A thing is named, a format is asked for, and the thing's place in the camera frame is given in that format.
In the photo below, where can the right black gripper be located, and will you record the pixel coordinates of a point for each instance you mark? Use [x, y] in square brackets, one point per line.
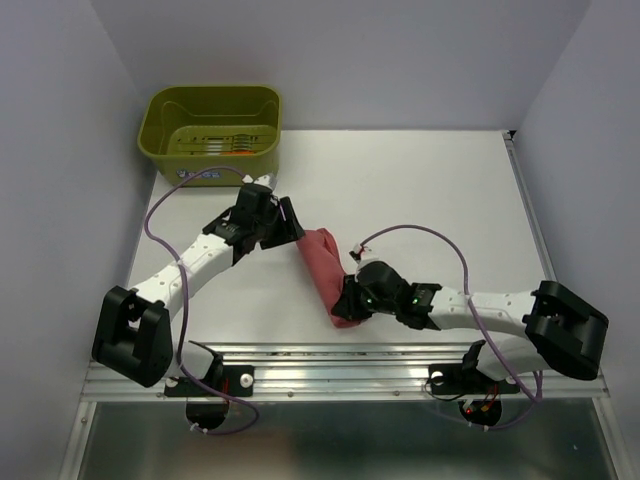
[346, 306]

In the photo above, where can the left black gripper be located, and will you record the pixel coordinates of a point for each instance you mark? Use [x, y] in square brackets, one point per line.
[288, 230]

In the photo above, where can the red t shirt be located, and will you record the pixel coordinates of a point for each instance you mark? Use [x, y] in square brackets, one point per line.
[320, 254]

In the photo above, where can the olive green plastic bin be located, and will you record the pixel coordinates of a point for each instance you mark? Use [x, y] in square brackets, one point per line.
[231, 130]

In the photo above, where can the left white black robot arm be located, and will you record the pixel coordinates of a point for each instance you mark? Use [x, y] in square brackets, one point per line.
[134, 336]

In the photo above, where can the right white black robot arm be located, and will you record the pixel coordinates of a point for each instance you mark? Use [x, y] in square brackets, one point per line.
[549, 328]

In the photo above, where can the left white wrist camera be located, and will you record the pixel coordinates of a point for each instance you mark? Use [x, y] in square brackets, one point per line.
[268, 180]

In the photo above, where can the aluminium front rail frame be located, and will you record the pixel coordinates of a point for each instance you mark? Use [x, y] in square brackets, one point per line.
[352, 403]

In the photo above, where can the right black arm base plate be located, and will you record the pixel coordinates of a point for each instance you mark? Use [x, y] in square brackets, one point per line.
[451, 379]

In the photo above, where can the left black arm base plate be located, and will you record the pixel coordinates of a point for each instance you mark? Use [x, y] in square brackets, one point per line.
[233, 380]

